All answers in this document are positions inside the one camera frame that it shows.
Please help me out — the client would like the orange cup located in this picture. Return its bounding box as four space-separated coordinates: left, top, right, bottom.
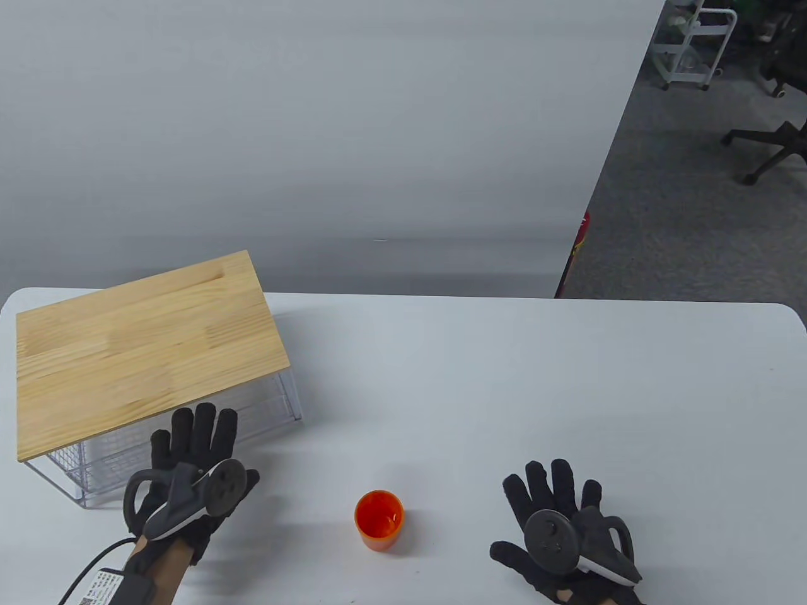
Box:
354 490 405 553

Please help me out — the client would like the red fire extinguisher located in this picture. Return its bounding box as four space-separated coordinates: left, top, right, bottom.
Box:
571 211 591 272

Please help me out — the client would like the black office chair base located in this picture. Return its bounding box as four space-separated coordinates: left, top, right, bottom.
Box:
722 120 807 186

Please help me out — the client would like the black white right controller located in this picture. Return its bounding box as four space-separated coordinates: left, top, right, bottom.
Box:
525 509 642 587

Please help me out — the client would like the black white left controller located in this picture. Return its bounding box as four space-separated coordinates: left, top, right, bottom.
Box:
123 458 247 541

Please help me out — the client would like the black white controller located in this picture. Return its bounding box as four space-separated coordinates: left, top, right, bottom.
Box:
525 509 642 587
123 458 247 541

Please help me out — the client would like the black office chair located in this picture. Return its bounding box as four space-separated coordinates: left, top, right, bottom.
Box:
753 9 807 99

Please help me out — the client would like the white utility cart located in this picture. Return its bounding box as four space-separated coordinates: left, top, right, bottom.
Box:
651 0 738 91

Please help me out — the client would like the black cable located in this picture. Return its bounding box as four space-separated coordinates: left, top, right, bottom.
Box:
58 538 136 605

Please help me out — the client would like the person's left forearm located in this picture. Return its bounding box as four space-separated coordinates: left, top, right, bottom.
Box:
129 536 194 605

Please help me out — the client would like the white mesh sliding drawer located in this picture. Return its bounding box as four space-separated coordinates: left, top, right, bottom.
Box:
47 371 298 506

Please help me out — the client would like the person's right hand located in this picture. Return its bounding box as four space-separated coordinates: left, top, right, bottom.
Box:
490 459 644 605

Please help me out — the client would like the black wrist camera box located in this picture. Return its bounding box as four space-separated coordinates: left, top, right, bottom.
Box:
79 567 158 605

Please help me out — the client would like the person's left hand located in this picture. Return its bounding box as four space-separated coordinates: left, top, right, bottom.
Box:
126 403 260 566

